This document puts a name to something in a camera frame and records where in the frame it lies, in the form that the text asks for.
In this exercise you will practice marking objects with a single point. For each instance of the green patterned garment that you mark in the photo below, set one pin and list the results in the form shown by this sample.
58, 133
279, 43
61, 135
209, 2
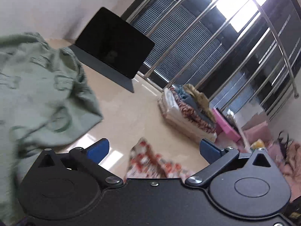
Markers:
45, 102

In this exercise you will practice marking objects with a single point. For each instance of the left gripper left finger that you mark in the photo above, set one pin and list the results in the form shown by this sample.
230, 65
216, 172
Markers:
88, 160

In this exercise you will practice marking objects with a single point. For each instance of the pink cushion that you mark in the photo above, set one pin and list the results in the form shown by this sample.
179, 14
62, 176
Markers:
260, 131

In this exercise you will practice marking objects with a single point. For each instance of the stack of folded clothes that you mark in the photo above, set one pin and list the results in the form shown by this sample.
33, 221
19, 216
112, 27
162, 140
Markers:
188, 111

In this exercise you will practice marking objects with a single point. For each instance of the red floral white dress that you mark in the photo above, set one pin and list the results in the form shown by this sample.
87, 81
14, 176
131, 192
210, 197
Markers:
144, 163

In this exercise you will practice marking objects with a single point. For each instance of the black bag with straps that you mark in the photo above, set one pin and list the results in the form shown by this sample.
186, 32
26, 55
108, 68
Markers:
284, 141

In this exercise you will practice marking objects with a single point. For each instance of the yellow white plush toy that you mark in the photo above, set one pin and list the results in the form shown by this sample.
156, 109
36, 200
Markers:
258, 144

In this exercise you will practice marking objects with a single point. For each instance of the steel window railing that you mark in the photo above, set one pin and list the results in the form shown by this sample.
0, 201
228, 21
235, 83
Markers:
234, 51

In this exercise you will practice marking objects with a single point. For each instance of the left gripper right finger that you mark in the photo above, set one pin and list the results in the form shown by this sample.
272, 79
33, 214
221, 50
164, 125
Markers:
219, 161

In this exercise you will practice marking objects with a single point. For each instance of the pink quilted jacket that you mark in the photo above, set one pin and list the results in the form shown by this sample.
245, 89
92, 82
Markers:
289, 166

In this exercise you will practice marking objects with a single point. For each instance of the pink box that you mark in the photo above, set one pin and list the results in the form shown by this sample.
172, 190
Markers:
224, 125

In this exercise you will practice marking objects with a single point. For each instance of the black tablet with cover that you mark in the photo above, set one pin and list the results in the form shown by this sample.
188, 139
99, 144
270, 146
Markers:
112, 47

